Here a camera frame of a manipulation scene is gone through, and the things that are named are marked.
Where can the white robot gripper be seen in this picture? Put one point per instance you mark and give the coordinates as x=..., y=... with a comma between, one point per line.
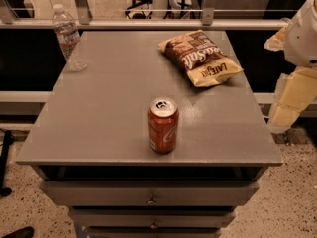
x=302, y=39

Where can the grey drawer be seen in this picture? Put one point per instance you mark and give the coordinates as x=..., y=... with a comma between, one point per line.
x=158, y=217
x=156, y=233
x=149, y=193

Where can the metal glass railing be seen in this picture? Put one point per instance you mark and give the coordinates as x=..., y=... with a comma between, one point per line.
x=153, y=14

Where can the bottom grey drawer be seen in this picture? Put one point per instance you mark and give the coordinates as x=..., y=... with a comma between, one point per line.
x=156, y=233

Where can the black office chair base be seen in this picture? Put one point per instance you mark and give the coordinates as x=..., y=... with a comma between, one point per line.
x=139, y=9

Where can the grey drawer cabinet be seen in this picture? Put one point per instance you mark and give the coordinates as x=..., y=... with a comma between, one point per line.
x=135, y=151

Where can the black stand at left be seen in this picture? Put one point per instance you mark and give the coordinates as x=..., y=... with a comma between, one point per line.
x=7, y=141

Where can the red coke can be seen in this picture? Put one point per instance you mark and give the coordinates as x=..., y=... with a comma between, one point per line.
x=163, y=116

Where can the middle grey drawer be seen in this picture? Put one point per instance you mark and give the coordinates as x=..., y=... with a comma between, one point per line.
x=158, y=217

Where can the top grey drawer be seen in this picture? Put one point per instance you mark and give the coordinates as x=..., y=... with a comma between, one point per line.
x=149, y=193

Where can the clear plastic water bottle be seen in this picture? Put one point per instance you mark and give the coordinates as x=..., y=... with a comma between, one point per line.
x=68, y=37

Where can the brown sea salt chip bag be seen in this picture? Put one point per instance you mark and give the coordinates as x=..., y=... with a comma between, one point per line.
x=203, y=61

